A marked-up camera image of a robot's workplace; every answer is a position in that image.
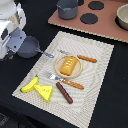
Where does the grey toy frying pan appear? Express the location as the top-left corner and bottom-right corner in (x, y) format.
(17, 36), (53, 58)

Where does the pink toy stove board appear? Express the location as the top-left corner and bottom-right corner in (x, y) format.
(48, 0), (128, 43)

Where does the yellow toy banana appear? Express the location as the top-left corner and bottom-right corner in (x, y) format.
(20, 76), (38, 92)

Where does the beige toy plate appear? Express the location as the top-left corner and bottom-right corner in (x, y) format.
(55, 56), (82, 78)

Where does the beige toy bowl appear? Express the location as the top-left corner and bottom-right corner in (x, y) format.
(117, 4), (128, 30)

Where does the yellow toy cheese wedge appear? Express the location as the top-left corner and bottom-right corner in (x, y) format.
(34, 85), (53, 102)

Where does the brown toy sausage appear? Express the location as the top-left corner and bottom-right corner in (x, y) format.
(56, 82), (73, 104)

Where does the black stove burner disc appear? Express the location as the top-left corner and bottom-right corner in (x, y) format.
(88, 1), (104, 10)
(80, 13), (98, 24)

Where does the beige woven placemat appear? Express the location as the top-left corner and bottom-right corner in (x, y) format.
(12, 31), (114, 128)

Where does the grey toy pot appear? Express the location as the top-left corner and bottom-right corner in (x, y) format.
(56, 0), (78, 20)

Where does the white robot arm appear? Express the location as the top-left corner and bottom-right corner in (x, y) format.
(0, 0), (26, 61)

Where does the toy fork orange handle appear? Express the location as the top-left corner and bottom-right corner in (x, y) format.
(42, 71), (84, 90)

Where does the orange toy bread loaf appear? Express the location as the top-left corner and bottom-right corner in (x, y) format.
(60, 56), (77, 76)

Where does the toy knife orange handle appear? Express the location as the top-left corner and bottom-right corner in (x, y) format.
(59, 49), (98, 64)

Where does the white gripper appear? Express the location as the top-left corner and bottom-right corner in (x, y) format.
(0, 7), (28, 62)

